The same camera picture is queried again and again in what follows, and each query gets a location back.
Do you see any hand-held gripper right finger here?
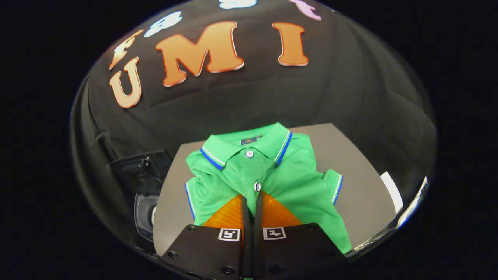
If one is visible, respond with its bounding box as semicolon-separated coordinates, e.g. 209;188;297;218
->
251;190;349;280

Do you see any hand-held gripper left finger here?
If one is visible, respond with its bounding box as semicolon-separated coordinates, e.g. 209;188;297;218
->
159;194;253;280

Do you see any grey washing machine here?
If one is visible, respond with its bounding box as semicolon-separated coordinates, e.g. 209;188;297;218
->
110;151;172;251

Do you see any green polo shirt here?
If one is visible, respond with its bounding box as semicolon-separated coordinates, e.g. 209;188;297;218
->
185;122;352;254

